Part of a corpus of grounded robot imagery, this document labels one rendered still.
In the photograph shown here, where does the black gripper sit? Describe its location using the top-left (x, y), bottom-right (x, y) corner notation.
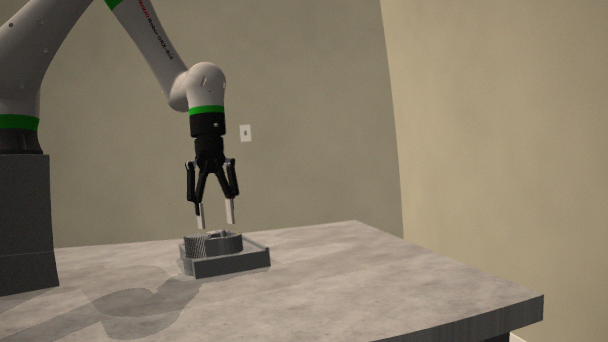
top-left (185, 137), bottom-right (239, 229)

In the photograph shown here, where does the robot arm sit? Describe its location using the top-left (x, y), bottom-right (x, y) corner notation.
top-left (0, 0), bottom-right (226, 155)

